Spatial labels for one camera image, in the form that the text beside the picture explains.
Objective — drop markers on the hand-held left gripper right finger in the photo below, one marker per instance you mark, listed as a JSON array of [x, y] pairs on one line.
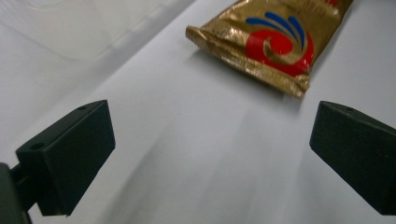
[[358, 155]]

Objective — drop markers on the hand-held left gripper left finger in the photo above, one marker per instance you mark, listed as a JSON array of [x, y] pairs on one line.
[[74, 155]]

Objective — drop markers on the gold snack packet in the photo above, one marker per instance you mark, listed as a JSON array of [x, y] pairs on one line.
[[264, 40]]

